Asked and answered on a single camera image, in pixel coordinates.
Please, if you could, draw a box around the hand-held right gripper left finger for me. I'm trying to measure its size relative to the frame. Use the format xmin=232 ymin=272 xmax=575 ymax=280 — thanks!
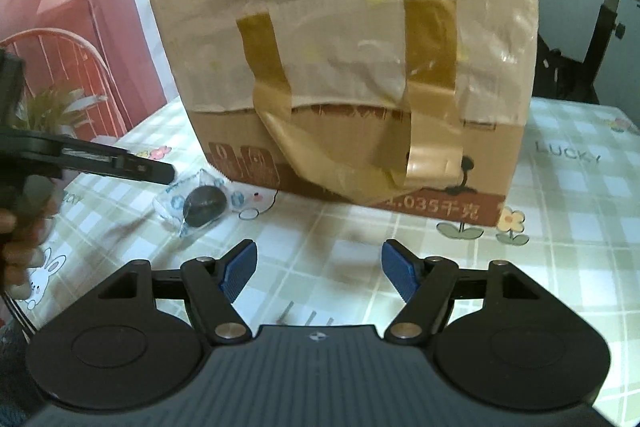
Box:
xmin=92 ymin=239 xmax=259 ymax=346

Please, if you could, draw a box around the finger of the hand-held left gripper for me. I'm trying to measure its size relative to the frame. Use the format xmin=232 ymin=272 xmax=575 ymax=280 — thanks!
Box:
xmin=59 ymin=139 xmax=178 ymax=186

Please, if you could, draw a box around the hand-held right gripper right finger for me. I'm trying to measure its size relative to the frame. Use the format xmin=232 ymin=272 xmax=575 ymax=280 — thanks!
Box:
xmin=381 ymin=239 xmax=549 ymax=346

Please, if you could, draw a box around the clear packet with dark snack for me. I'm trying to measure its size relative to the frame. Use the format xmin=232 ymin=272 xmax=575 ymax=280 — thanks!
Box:
xmin=152 ymin=169 xmax=247 ymax=239

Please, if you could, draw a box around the cardboard box with plastic liner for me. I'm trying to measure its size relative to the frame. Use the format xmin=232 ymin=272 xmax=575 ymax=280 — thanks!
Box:
xmin=147 ymin=0 xmax=542 ymax=229

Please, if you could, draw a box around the person's left hand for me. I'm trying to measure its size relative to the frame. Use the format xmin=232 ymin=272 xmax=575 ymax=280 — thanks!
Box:
xmin=0 ymin=201 xmax=57 ymax=304

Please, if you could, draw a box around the floral red curtain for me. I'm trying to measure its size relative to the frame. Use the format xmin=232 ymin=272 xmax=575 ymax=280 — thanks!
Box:
xmin=0 ymin=0 xmax=242 ymax=148

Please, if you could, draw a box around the green checked tablecloth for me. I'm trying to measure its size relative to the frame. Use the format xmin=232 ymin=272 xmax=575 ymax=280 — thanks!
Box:
xmin=14 ymin=94 xmax=640 ymax=409

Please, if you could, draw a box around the black exercise bike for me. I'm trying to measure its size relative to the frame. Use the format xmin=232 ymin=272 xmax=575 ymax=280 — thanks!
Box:
xmin=532 ymin=0 xmax=640 ymax=106

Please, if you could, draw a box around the black cable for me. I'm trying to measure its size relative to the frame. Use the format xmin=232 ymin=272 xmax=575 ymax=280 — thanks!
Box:
xmin=0 ymin=291 xmax=40 ymax=339

